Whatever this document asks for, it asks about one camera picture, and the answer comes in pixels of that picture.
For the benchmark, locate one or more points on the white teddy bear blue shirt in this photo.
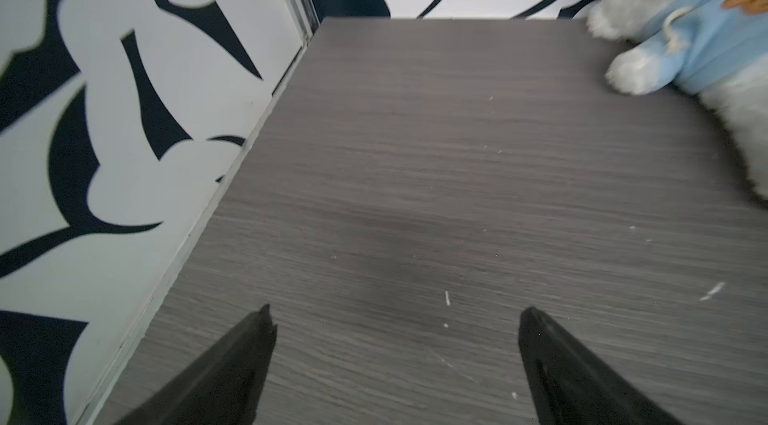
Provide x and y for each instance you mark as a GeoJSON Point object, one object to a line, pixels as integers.
{"type": "Point", "coordinates": [715, 50]}

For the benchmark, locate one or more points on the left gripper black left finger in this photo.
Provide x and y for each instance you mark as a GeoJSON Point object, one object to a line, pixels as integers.
{"type": "Point", "coordinates": [223, 385]}

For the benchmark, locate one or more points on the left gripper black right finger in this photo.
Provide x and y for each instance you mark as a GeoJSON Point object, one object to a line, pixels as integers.
{"type": "Point", "coordinates": [571, 385]}

